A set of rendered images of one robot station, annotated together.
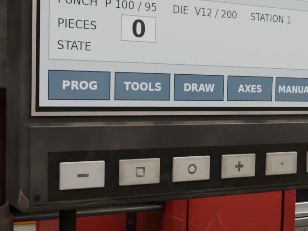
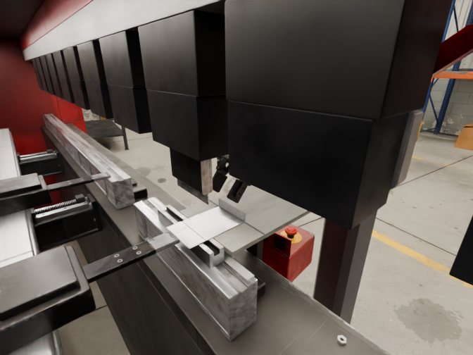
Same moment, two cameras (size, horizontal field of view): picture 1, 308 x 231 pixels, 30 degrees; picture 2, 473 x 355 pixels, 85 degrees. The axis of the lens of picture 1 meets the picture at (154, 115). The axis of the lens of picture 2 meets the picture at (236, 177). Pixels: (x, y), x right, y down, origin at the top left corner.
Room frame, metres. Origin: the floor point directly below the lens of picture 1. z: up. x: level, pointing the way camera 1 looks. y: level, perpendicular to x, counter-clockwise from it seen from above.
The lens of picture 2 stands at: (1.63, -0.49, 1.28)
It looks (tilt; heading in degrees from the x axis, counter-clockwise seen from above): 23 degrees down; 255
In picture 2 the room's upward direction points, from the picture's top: straight up
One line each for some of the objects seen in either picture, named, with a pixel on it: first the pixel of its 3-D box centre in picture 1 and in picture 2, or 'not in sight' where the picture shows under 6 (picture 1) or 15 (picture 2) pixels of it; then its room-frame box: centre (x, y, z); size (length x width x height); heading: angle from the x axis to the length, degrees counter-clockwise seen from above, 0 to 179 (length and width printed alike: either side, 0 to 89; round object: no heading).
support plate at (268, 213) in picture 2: not in sight; (251, 209); (1.47, -0.98, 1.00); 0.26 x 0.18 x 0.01; 26
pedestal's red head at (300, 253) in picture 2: not in sight; (276, 239); (1.31, -1.17, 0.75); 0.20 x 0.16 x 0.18; 122
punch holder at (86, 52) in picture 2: not in sight; (109, 80); (1.76, -1.25, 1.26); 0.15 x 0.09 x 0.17; 116
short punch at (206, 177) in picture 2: not in sight; (190, 169); (1.60, -0.91, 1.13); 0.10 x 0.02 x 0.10; 116
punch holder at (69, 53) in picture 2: not in sight; (89, 78); (1.85, -1.43, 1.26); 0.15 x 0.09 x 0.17; 116
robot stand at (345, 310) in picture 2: not in sight; (341, 255); (0.92, -1.30, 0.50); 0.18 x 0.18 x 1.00; 18
